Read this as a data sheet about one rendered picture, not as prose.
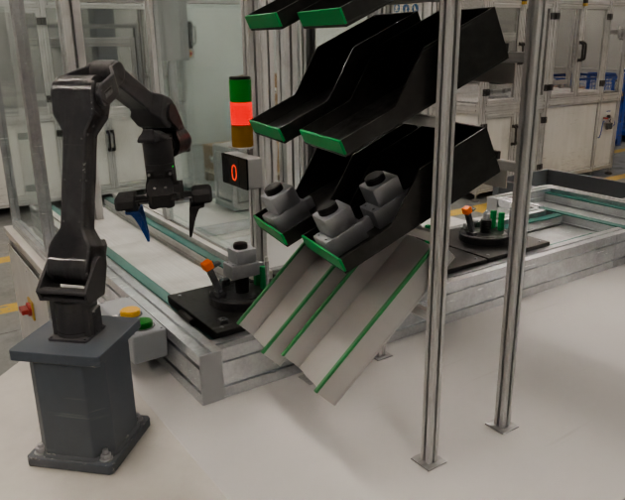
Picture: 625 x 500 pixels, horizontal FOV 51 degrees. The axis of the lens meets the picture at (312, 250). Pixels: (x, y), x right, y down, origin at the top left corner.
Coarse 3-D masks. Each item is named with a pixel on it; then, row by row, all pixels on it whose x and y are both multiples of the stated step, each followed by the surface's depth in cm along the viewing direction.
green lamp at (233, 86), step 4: (232, 80) 145; (236, 80) 145; (240, 80) 145; (244, 80) 145; (248, 80) 146; (232, 84) 146; (236, 84) 145; (240, 84) 145; (244, 84) 146; (248, 84) 146; (232, 88) 146; (236, 88) 146; (240, 88) 146; (244, 88) 146; (248, 88) 146; (232, 92) 146; (236, 92) 146; (240, 92) 146; (244, 92) 146; (248, 92) 147; (232, 96) 147; (236, 96) 146; (240, 96) 146; (244, 96) 146; (248, 96) 147; (232, 100) 147; (236, 100) 146; (240, 100) 146; (244, 100) 146; (248, 100) 147
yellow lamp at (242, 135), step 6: (234, 126) 148; (240, 126) 148; (246, 126) 148; (234, 132) 149; (240, 132) 148; (246, 132) 149; (252, 132) 150; (234, 138) 149; (240, 138) 149; (246, 138) 149; (252, 138) 150; (234, 144) 150; (240, 144) 149; (246, 144) 149; (252, 144) 151
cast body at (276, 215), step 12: (276, 192) 104; (288, 192) 105; (264, 204) 108; (276, 204) 104; (288, 204) 105; (300, 204) 106; (312, 204) 109; (264, 216) 107; (276, 216) 105; (288, 216) 106; (300, 216) 107; (276, 228) 105; (288, 228) 106
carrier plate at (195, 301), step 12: (204, 288) 146; (168, 300) 143; (180, 300) 140; (192, 300) 140; (204, 300) 139; (192, 312) 133; (204, 312) 133; (216, 312) 133; (228, 312) 133; (240, 312) 133; (204, 324) 128; (216, 324) 127; (228, 324) 127; (216, 336) 124
